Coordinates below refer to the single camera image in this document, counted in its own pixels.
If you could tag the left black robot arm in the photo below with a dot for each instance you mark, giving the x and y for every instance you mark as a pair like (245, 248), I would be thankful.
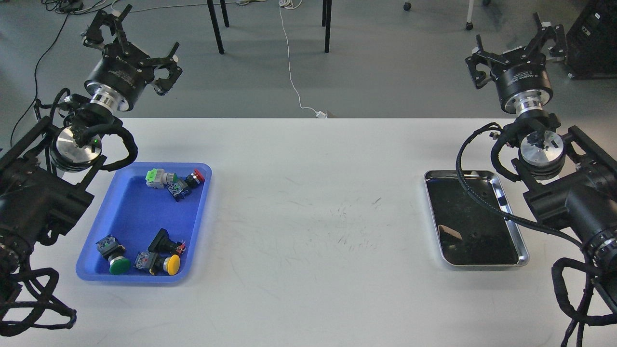
(45, 175)

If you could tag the black equipment cart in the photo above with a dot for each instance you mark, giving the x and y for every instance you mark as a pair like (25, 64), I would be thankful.
(592, 42)

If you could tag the black table leg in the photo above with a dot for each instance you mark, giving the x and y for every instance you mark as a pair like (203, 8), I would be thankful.
(215, 25)
(326, 23)

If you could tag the green white push button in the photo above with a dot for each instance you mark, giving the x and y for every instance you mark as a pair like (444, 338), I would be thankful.
(159, 178)

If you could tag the silver metal tray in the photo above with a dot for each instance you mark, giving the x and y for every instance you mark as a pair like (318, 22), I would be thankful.
(469, 236)

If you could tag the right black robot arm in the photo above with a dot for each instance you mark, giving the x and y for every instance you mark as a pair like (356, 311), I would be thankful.
(570, 180)

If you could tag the yellow push button switch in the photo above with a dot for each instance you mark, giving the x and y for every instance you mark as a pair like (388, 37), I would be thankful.
(153, 263)

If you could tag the black table leg right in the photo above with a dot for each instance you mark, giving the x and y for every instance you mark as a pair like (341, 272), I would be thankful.
(326, 23)

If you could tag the red push button switch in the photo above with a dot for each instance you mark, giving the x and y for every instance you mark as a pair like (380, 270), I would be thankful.
(183, 187)

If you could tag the white chair leg caster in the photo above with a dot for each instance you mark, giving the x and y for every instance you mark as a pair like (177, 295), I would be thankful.
(469, 24)

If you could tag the black push button switch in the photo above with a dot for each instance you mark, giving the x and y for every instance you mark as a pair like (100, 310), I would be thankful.
(163, 244)

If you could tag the black table leg left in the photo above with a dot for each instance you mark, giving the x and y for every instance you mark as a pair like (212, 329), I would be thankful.
(215, 25)

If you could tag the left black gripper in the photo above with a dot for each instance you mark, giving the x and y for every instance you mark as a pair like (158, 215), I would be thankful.
(118, 74)

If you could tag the green mushroom push button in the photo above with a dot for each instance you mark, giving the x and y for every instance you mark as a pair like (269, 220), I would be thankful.
(113, 252)

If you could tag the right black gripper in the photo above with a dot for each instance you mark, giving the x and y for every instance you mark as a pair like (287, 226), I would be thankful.
(525, 72)

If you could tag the blue plastic tray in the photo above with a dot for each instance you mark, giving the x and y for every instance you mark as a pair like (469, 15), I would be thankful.
(133, 213)

